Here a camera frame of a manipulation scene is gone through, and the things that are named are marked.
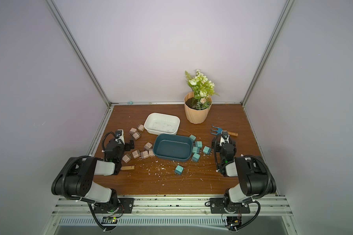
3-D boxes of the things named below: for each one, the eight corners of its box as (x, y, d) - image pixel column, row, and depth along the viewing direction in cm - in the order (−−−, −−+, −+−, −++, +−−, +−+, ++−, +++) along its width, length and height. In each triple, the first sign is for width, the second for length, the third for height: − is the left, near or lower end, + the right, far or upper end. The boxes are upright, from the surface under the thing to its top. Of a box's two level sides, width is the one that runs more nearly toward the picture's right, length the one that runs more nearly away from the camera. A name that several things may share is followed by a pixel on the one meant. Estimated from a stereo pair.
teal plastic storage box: (153, 162, 90) (151, 158, 86) (156, 138, 102) (155, 133, 97) (193, 162, 90) (193, 158, 85) (192, 138, 101) (192, 133, 97)
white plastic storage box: (144, 138, 102) (142, 133, 97) (148, 117, 114) (146, 112, 109) (180, 138, 101) (179, 133, 97) (180, 117, 114) (180, 112, 109)
